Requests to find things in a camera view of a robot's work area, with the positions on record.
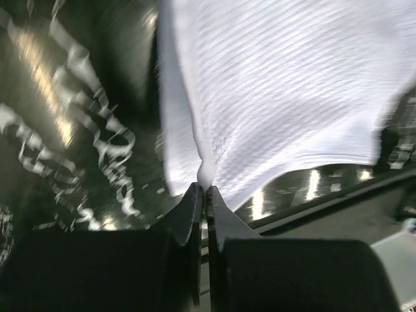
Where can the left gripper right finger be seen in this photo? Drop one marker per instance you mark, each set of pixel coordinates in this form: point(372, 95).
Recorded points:
point(223, 226)

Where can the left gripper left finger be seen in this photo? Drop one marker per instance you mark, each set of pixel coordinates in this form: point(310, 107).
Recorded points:
point(188, 235)

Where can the light blue towel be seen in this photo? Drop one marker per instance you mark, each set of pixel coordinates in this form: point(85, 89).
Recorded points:
point(252, 90)

